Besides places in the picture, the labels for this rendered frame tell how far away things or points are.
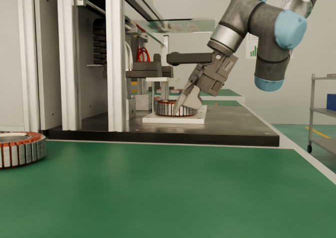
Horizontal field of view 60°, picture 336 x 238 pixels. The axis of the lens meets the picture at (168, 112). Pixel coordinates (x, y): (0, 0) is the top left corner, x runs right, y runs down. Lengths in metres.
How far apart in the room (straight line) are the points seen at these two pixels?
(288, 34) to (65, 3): 0.46
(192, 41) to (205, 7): 0.71
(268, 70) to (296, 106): 5.57
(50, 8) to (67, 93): 0.19
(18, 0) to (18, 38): 0.07
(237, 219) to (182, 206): 0.05
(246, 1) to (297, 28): 0.14
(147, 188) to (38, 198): 0.12
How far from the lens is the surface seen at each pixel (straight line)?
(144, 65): 0.75
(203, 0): 6.29
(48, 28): 0.68
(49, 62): 0.67
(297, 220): 0.30
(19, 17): 0.68
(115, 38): 0.60
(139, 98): 1.00
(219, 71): 0.75
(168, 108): 0.73
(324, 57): 6.46
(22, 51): 0.66
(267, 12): 0.72
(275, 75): 0.78
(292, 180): 0.40
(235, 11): 0.75
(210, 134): 0.57
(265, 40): 0.72
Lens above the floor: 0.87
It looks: 6 degrees down
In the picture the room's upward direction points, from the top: straight up
